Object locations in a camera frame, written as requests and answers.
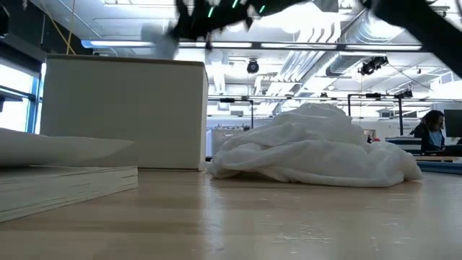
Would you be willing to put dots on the window frame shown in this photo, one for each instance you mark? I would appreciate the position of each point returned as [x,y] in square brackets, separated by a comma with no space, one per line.
[18,97]

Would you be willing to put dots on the blue table edge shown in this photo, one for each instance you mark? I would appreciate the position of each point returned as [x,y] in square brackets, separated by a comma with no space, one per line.
[440,167]

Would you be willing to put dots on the black ceiling dome camera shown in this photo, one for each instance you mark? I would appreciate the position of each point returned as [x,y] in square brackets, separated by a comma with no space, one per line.
[253,66]

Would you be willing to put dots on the white cardboard box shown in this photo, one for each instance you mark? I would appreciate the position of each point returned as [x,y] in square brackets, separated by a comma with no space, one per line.
[122,112]

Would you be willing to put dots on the seated person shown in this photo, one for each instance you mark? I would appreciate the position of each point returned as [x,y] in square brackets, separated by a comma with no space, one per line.
[431,133]

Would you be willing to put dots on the white garment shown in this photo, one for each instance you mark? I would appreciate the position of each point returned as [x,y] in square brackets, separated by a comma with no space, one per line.
[310,151]

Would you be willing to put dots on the white sheet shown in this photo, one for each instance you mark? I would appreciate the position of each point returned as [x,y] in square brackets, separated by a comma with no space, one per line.
[54,148]

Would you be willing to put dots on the black frame post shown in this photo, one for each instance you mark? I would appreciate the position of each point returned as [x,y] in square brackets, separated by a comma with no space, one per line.
[249,112]

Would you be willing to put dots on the grey garment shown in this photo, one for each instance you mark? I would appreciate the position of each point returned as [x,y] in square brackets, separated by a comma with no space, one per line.
[160,39]

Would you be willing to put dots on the black metal frame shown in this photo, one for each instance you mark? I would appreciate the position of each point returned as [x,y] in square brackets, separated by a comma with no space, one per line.
[400,112]

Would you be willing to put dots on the ceiling light strip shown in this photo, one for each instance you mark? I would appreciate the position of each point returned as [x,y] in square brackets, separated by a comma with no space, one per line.
[252,45]

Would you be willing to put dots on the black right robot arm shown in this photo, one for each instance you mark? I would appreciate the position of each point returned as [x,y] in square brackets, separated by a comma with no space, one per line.
[418,25]

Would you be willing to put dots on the black overhead camera rig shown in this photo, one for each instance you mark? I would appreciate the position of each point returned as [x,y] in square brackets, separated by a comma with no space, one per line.
[373,65]

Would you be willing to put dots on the black monitor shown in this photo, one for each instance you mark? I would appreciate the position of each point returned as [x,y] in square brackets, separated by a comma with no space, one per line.
[453,122]

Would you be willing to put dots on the stack of white boards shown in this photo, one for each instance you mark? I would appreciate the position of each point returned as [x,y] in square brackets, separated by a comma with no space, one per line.
[65,187]

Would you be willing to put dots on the white background bin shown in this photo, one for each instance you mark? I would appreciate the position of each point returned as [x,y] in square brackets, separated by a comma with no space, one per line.
[225,139]

